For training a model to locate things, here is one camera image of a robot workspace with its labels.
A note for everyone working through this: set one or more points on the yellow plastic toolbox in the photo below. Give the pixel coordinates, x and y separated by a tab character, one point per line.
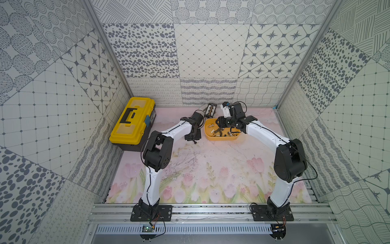
134	125

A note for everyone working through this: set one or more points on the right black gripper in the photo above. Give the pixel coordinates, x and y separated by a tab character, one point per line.
221	120

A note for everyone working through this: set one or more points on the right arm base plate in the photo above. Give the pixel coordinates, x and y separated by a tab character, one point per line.
266	213

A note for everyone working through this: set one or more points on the yellow plastic storage tray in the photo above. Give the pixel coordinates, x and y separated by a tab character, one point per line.
214	133

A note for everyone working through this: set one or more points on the aluminium front rail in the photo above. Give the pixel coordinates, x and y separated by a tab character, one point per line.
317	213

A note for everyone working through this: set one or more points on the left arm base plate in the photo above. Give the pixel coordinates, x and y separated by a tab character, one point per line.
163	212

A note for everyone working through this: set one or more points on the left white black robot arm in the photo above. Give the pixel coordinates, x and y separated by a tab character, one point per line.
156	156

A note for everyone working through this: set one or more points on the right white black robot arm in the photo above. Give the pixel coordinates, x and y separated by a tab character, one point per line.
289	163

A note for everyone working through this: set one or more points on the clear plastic bag with cable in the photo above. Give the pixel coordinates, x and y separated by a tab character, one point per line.
198	116

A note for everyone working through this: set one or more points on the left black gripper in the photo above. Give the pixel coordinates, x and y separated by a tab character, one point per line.
196	132

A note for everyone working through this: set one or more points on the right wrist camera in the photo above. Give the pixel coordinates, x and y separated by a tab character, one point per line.
225	109

